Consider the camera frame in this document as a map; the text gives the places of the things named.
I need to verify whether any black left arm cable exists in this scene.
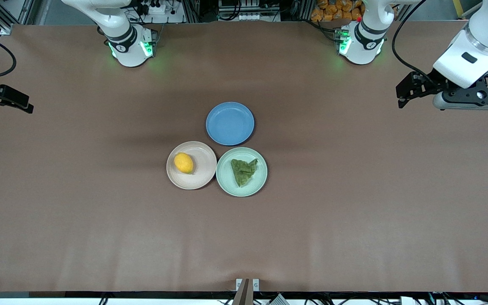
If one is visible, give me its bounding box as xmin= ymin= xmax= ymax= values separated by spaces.
xmin=391 ymin=0 xmax=436 ymax=85

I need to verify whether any pale green round plate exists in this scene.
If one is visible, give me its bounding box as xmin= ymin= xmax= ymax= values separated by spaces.
xmin=216 ymin=147 xmax=269 ymax=198

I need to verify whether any yellow lemon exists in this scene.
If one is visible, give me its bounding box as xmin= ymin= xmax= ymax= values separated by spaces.
xmin=173 ymin=152 xmax=195 ymax=175

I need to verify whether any bag of oranges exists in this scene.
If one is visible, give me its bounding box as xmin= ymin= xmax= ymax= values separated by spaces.
xmin=310 ymin=0 xmax=364 ymax=23

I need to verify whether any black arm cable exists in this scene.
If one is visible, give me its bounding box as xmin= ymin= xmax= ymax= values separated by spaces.
xmin=0 ymin=42 xmax=17 ymax=79
xmin=391 ymin=0 xmax=436 ymax=85

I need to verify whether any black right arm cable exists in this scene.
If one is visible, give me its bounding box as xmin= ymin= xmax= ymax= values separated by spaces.
xmin=0 ymin=42 xmax=17 ymax=79

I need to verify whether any green lettuce leaf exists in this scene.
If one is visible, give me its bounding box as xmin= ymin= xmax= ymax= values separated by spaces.
xmin=230 ymin=158 xmax=259 ymax=188

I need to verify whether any pink round plate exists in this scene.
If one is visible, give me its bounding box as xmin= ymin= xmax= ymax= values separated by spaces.
xmin=166 ymin=141 xmax=218 ymax=190

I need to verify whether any brown camera mount post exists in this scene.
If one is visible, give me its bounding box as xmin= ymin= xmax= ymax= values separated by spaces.
xmin=232 ymin=278 xmax=254 ymax=305

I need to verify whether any blue round plate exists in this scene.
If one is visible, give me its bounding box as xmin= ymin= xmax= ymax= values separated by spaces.
xmin=205 ymin=102 xmax=255 ymax=146

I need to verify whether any white power strip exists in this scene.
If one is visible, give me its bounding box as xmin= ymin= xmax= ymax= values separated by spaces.
xmin=142 ymin=3 xmax=169 ymax=16

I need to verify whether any white mount bracket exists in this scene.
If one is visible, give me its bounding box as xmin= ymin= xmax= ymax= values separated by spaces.
xmin=236 ymin=278 xmax=260 ymax=292

